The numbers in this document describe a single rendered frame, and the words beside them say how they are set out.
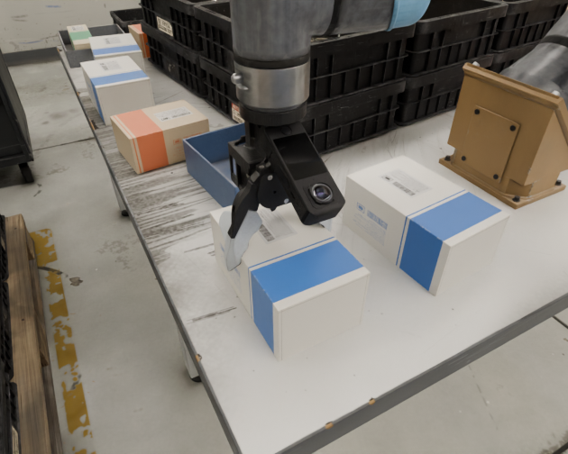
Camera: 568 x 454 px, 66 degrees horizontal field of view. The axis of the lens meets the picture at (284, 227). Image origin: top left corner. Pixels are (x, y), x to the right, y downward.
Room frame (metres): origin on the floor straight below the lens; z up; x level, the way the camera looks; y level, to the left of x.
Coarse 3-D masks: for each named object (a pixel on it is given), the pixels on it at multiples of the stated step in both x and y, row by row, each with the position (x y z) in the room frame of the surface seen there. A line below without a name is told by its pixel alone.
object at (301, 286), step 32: (288, 224) 0.45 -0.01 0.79; (320, 224) 0.45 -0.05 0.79; (256, 256) 0.39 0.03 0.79; (288, 256) 0.39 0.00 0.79; (320, 256) 0.39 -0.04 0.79; (352, 256) 0.39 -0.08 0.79; (256, 288) 0.35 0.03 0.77; (288, 288) 0.34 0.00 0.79; (320, 288) 0.34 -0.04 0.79; (352, 288) 0.35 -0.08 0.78; (256, 320) 0.36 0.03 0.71; (288, 320) 0.31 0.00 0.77; (320, 320) 0.33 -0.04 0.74; (352, 320) 0.35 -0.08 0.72; (288, 352) 0.31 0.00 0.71
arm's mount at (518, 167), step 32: (480, 96) 0.73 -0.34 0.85; (512, 96) 0.68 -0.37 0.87; (544, 96) 0.63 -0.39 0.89; (480, 128) 0.71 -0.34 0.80; (512, 128) 0.66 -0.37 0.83; (544, 128) 0.62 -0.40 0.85; (448, 160) 0.76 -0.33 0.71; (480, 160) 0.69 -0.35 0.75; (512, 160) 0.65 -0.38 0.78; (544, 160) 0.63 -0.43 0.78; (512, 192) 0.64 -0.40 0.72; (544, 192) 0.65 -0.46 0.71
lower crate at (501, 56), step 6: (522, 48) 1.14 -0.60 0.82; (528, 48) 1.15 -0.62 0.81; (534, 48) 1.17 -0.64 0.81; (498, 54) 1.09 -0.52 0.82; (504, 54) 1.10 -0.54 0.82; (510, 54) 1.11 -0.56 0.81; (516, 54) 1.13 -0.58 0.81; (522, 54) 1.14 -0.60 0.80; (492, 60) 1.09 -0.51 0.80; (498, 60) 1.09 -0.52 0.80; (504, 60) 1.10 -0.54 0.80; (510, 60) 1.14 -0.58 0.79; (516, 60) 1.15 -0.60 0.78; (492, 66) 1.10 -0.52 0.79; (498, 66) 1.11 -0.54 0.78; (504, 66) 1.11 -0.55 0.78; (498, 72) 1.11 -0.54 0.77
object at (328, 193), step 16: (272, 128) 0.42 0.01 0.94; (288, 128) 0.43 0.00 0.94; (272, 144) 0.40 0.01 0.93; (288, 144) 0.41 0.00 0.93; (304, 144) 0.41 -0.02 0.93; (272, 160) 0.40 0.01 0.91; (288, 160) 0.39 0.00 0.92; (304, 160) 0.39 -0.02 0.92; (320, 160) 0.40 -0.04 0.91; (288, 176) 0.37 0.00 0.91; (304, 176) 0.38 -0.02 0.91; (320, 176) 0.38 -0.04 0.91; (288, 192) 0.37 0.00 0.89; (304, 192) 0.36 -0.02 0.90; (320, 192) 0.36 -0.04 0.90; (336, 192) 0.37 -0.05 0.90; (304, 208) 0.34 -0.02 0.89; (320, 208) 0.34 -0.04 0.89; (336, 208) 0.35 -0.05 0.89
